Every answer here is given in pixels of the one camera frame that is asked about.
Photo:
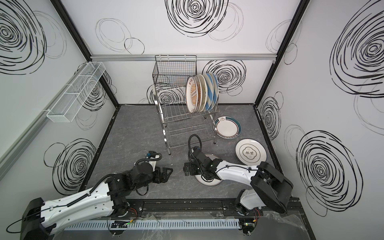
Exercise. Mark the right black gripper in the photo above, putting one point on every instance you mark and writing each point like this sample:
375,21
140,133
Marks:
189,168

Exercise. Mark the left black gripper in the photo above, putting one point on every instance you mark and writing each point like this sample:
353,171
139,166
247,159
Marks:
162,174

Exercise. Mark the white plate red characters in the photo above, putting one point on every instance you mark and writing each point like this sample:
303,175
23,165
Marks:
203,181

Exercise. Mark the orange sunburst plate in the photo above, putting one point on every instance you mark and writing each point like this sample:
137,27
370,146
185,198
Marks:
199,93
191,94

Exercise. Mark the cream floral plate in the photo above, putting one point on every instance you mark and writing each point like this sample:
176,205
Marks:
204,84

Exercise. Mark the blue striped plate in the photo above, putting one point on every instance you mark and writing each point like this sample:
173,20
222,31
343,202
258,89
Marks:
216,89
212,89

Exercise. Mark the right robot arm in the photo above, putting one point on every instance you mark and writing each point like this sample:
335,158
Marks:
270,187

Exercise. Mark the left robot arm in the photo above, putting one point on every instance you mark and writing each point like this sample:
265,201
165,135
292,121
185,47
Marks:
43,219

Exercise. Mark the steel two-tier dish rack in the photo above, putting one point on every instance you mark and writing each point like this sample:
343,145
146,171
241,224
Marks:
169,96

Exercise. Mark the green rimmed white plate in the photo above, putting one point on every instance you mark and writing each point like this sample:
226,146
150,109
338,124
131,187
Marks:
227,127

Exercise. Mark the white plate green emblem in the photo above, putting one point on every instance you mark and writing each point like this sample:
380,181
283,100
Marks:
250,152

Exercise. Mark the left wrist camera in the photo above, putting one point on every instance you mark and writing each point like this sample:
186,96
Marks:
152,156

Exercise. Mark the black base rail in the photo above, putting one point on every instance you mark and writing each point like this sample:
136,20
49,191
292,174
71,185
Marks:
228,207

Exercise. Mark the white slotted cable duct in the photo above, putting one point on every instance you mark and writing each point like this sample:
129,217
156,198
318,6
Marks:
193,224

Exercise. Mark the dark wire mesh basket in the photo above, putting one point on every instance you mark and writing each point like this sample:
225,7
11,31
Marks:
174,69

